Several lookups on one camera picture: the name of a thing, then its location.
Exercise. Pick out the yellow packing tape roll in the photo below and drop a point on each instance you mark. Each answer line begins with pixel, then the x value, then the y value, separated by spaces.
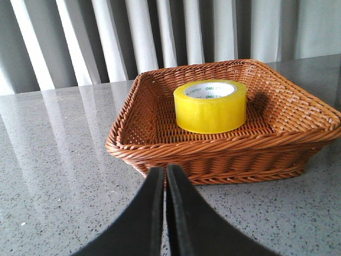
pixel 210 106

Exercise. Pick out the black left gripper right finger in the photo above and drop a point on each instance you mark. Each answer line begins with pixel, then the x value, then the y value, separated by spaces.
pixel 194 228

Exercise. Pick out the brown wicker basket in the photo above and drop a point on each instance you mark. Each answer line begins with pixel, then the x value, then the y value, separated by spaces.
pixel 285 126

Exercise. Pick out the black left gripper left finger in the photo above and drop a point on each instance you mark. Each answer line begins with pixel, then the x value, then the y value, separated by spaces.
pixel 138 230

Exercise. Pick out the grey white curtain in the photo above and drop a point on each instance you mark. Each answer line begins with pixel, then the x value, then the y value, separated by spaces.
pixel 54 44

